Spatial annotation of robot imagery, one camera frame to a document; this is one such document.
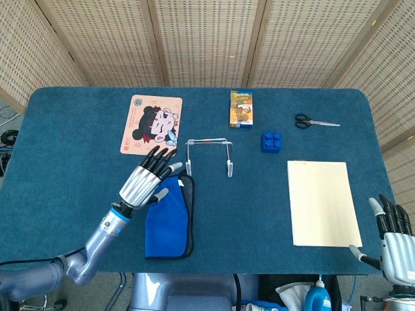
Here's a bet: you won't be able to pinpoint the blue plastic item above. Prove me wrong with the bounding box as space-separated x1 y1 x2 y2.
241 301 283 311

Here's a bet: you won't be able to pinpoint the blue felt table cover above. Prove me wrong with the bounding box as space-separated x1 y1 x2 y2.
0 86 406 276

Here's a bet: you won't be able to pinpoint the black hanging cable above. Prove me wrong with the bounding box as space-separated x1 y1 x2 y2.
233 273 243 311

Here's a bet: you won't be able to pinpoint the pink cartoon girl mouse pad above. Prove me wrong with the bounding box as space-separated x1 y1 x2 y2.
119 94 184 159

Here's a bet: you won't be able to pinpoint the blue bottle white cap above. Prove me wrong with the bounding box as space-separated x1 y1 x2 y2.
304 280 332 311

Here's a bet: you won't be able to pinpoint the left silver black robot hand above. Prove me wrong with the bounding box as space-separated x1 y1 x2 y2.
118 145 184 210

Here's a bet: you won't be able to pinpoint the black cable bundle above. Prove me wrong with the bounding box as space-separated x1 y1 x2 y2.
0 129 19 176

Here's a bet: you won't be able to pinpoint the blue building block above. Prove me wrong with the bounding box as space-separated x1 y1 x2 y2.
260 130 283 154

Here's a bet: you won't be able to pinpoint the yellow orange card box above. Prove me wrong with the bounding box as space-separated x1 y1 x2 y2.
228 89 255 130

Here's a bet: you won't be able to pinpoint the chrome stool frame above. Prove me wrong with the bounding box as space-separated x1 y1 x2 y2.
18 293 68 311

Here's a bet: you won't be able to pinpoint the woven bamboo folding screen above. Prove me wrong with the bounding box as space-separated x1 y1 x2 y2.
0 0 415 234

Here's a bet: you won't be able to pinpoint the black plug cable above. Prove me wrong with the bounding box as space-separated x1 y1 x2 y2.
359 294 390 304

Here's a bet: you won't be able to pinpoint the white crumpled cloth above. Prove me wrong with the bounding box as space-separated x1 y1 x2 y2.
275 281 314 307

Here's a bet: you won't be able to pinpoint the grey and blue cloth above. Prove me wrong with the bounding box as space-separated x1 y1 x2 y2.
144 170 196 260

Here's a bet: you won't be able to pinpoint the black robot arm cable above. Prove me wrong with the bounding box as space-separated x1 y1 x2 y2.
0 247 88 267

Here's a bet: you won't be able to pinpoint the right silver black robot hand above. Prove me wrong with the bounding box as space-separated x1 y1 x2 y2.
348 193 415 288

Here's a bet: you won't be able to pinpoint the white wire book stand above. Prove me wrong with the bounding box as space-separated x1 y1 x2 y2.
184 137 234 178

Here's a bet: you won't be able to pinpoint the black handled scissors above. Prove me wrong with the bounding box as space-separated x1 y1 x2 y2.
294 113 342 130

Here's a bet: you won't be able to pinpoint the thin blue cable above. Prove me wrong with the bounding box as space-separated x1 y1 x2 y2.
110 271 128 311

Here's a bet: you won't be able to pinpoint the silver-blue robot torso base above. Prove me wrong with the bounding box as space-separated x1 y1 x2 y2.
129 272 260 311

